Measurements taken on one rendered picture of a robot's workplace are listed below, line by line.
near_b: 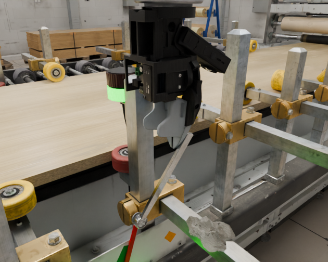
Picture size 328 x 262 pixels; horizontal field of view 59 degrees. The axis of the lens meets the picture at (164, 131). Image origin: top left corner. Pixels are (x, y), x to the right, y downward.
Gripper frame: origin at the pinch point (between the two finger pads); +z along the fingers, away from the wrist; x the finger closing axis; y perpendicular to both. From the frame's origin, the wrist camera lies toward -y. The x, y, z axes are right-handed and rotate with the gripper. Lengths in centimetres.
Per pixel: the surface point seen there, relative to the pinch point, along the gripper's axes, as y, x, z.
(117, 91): 4.7, -10.3, -6.6
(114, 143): -1.5, -25.2, 11.4
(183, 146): -0.2, 1.4, 0.8
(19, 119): 13, -57, 12
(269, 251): -87, -22, 101
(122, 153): -0.4, -19.3, 11.1
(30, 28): -166, -723, 40
